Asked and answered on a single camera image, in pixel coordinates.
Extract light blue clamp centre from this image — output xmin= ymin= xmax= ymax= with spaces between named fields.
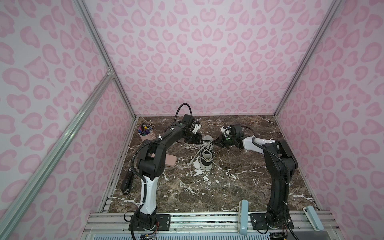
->
xmin=237 ymin=200 xmax=249 ymax=236

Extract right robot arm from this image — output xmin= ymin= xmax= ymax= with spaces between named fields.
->
xmin=214 ymin=134 xmax=298 ymax=228

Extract diagonal aluminium frame bar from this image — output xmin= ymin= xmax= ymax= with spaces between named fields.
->
xmin=1 ymin=72 xmax=115 ymax=240

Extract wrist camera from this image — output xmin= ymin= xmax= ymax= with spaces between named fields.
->
xmin=221 ymin=124 xmax=245 ymax=139
xmin=182 ymin=114 xmax=201 ymax=134

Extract black object by wall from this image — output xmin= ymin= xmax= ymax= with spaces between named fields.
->
xmin=120 ymin=168 xmax=134 ymax=196

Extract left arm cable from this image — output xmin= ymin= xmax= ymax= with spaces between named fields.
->
xmin=129 ymin=102 xmax=194 ymax=205

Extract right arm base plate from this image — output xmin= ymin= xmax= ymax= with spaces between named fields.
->
xmin=250 ymin=213 xmax=295 ymax=232

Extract pens in cup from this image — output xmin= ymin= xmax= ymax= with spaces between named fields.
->
xmin=138 ymin=123 xmax=152 ymax=136

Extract light blue clamp right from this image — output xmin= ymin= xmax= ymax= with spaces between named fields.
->
xmin=303 ymin=206 xmax=325 ymax=232

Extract aluminium rail base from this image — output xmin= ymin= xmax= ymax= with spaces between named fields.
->
xmin=81 ymin=211 xmax=344 ymax=240

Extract pink pen cup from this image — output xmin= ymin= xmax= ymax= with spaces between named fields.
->
xmin=139 ymin=128 xmax=156 ymax=141

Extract light blue clamp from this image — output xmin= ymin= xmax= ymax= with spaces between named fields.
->
xmin=237 ymin=200 xmax=249 ymax=236
xmin=303 ymin=206 xmax=325 ymax=232

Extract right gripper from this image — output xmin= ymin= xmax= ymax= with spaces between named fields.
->
xmin=211 ymin=133 xmax=238 ymax=150

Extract pink rectangular case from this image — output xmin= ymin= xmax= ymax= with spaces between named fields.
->
xmin=164 ymin=154 xmax=178 ymax=167

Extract white shoelace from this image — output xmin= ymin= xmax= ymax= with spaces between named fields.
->
xmin=184 ymin=140 xmax=214 ymax=164

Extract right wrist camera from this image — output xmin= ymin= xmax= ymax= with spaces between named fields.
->
xmin=221 ymin=124 xmax=245 ymax=139

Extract black white sneaker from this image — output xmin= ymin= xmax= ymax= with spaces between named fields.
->
xmin=200 ymin=135 xmax=214 ymax=171

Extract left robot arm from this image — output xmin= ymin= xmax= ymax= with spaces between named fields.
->
xmin=131 ymin=121 xmax=201 ymax=229

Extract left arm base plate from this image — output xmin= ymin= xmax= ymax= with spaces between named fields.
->
xmin=129 ymin=212 xmax=171 ymax=232

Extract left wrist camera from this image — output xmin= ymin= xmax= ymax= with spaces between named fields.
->
xmin=182 ymin=114 xmax=201 ymax=134

